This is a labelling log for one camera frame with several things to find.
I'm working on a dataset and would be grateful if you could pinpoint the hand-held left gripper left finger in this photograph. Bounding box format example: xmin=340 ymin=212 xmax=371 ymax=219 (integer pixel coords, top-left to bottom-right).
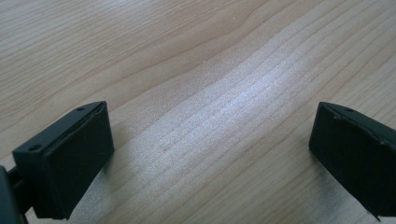
xmin=11 ymin=100 xmax=115 ymax=221

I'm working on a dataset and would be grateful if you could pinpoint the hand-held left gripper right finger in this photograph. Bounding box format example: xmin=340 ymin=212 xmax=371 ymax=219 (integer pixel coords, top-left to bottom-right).
xmin=308 ymin=101 xmax=396 ymax=219

